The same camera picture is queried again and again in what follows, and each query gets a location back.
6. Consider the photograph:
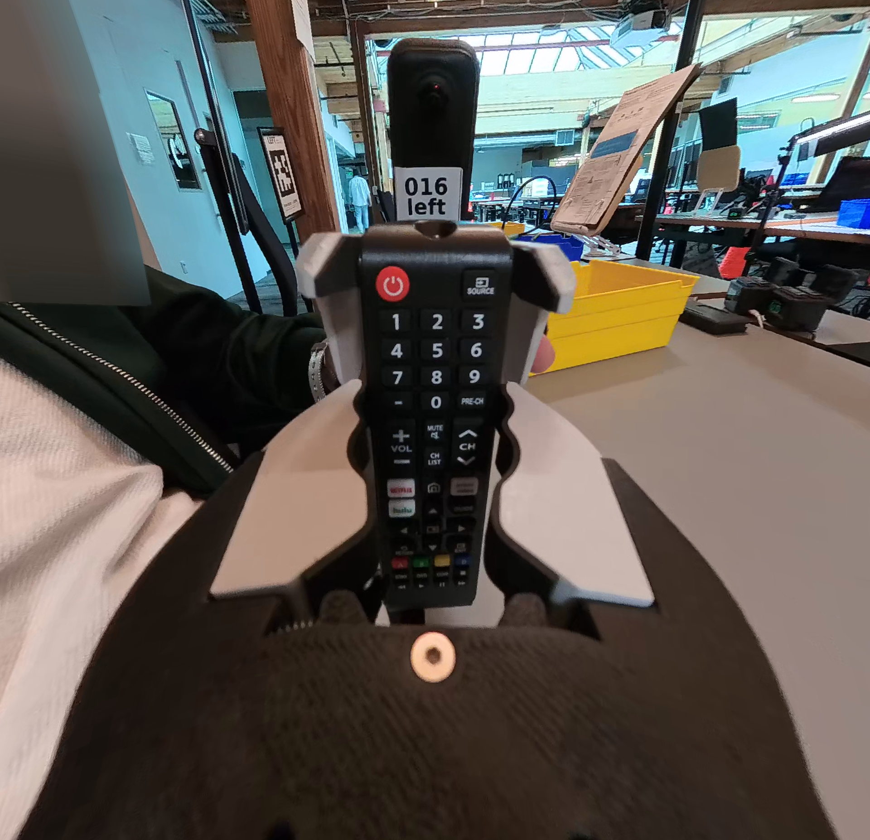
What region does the long wooden workbench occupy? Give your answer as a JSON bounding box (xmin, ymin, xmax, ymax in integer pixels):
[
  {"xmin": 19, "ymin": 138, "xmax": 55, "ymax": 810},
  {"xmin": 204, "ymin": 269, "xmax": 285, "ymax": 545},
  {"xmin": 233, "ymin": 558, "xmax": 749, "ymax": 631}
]
[{"xmin": 652, "ymin": 208, "xmax": 870, "ymax": 270}]

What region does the white ceiling projector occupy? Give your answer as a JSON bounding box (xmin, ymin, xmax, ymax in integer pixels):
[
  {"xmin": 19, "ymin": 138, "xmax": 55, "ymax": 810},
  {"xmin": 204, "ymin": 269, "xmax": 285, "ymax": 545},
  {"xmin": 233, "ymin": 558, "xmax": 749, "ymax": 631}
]
[{"xmin": 610, "ymin": 7, "xmax": 670, "ymax": 49}]

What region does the small cardboard covered tablet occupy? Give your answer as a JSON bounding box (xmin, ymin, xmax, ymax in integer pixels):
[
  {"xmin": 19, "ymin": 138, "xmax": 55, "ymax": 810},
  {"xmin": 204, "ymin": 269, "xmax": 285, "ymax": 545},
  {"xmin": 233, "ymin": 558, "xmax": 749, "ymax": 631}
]
[{"xmin": 693, "ymin": 145, "xmax": 742, "ymax": 214}]

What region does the person's left forearm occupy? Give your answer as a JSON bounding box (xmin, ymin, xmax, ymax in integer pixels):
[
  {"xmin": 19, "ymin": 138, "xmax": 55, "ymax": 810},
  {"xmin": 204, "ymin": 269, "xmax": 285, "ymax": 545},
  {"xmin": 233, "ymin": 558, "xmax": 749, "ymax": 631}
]
[{"xmin": 136, "ymin": 269, "xmax": 327, "ymax": 447}]

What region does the black remote control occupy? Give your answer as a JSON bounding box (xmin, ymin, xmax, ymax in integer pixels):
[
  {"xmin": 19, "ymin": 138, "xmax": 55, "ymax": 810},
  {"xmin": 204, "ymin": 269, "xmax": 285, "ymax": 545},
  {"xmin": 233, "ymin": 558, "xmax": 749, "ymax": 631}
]
[{"xmin": 358, "ymin": 223, "xmax": 514, "ymax": 610}]

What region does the yellow plastic bin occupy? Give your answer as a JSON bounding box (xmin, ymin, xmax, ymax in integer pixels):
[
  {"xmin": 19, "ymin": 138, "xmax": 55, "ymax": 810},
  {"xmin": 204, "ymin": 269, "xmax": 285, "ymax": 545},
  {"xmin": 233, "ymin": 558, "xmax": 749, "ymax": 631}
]
[{"xmin": 530, "ymin": 259, "xmax": 701, "ymax": 375}]

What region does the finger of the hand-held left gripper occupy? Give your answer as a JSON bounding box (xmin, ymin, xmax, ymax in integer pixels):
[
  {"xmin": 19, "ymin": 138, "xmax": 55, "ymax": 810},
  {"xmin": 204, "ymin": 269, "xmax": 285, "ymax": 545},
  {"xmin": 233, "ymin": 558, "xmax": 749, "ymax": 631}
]
[
  {"xmin": 295, "ymin": 232, "xmax": 366, "ymax": 387},
  {"xmin": 506, "ymin": 242, "xmax": 577, "ymax": 382}
]

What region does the cardboard panel on stand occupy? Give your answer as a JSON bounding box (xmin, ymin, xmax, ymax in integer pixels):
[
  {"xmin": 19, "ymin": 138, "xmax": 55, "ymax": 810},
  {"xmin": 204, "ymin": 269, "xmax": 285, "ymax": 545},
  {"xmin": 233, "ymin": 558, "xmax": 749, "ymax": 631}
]
[{"xmin": 551, "ymin": 64, "xmax": 702, "ymax": 237}]

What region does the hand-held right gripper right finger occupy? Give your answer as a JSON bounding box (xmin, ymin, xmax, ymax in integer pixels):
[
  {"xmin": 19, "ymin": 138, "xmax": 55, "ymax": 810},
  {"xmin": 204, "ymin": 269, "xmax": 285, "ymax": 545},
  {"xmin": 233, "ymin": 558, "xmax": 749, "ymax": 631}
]
[{"xmin": 486, "ymin": 380, "xmax": 657, "ymax": 623}]

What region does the black flat device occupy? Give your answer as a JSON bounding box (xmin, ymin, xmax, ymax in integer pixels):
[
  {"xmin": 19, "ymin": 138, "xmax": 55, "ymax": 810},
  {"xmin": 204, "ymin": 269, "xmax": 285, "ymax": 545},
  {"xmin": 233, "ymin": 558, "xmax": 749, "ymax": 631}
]
[{"xmin": 680, "ymin": 303, "xmax": 749, "ymax": 334}]

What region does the white paper notice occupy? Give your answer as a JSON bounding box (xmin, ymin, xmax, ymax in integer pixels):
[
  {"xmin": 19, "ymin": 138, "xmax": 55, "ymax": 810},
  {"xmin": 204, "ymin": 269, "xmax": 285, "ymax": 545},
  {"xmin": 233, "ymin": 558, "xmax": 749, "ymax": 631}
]
[{"xmin": 285, "ymin": 0, "xmax": 317, "ymax": 59}]

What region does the black desk mat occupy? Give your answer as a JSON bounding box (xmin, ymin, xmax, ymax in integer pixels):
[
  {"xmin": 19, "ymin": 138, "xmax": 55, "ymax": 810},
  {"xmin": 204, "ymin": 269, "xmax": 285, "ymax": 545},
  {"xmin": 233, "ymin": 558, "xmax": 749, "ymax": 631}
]
[{"xmin": 778, "ymin": 323, "xmax": 870, "ymax": 367}]

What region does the wooden pillar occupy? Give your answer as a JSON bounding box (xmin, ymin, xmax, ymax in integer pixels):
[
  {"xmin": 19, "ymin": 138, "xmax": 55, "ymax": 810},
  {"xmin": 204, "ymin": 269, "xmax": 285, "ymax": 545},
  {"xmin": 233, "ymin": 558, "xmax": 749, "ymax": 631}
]
[{"xmin": 239, "ymin": 0, "xmax": 341, "ymax": 236}]

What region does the blue plastic bin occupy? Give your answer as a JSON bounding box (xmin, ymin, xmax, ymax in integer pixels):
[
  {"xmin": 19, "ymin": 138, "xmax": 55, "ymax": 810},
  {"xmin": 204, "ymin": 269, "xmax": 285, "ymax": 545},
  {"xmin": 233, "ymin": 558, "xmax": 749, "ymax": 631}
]
[{"xmin": 517, "ymin": 232, "xmax": 585, "ymax": 263}]

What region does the grey desk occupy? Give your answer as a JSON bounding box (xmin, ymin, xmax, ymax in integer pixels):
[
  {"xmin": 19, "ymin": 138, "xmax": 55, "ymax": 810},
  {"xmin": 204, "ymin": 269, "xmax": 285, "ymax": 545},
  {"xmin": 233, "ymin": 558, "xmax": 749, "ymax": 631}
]
[{"xmin": 476, "ymin": 256, "xmax": 870, "ymax": 840}]

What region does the black background monitor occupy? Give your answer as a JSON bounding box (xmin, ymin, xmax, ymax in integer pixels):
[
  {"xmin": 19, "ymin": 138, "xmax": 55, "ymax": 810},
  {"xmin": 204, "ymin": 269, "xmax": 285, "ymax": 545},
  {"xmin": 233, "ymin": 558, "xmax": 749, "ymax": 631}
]
[{"xmin": 699, "ymin": 98, "xmax": 738, "ymax": 153}]

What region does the framed marker sign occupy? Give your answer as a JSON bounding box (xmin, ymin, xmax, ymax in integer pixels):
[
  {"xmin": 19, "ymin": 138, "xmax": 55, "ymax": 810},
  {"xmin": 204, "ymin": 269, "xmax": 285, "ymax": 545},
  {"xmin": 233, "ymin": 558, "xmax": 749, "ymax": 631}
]
[{"xmin": 257, "ymin": 128, "xmax": 305, "ymax": 224}]

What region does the person's torso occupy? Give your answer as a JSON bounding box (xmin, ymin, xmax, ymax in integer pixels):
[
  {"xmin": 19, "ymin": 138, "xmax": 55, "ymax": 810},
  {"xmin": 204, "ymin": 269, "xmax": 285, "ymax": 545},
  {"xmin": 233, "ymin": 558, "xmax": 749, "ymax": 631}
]
[{"xmin": 0, "ymin": 302, "xmax": 239, "ymax": 840}]

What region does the black vertical pole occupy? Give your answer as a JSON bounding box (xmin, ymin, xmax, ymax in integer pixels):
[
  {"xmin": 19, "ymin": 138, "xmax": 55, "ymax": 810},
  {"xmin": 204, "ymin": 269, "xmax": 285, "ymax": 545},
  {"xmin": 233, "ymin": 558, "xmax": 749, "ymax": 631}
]
[{"xmin": 635, "ymin": 0, "xmax": 713, "ymax": 260}]

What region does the black round hoop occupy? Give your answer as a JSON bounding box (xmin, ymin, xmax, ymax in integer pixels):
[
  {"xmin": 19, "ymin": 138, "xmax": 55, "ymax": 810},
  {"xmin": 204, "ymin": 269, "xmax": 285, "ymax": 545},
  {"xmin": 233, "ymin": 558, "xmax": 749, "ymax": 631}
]
[{"xmin": 506, "ymin": 176, "xmax": 560, "ymax": 222}]

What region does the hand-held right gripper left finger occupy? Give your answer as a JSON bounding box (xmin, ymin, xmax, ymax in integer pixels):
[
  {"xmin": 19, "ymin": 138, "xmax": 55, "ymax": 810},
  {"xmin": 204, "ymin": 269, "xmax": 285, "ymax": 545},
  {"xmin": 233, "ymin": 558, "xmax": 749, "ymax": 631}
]
[{"xmin": 209, "ymin": 380, "xmax": 382, "ymax": 623}]

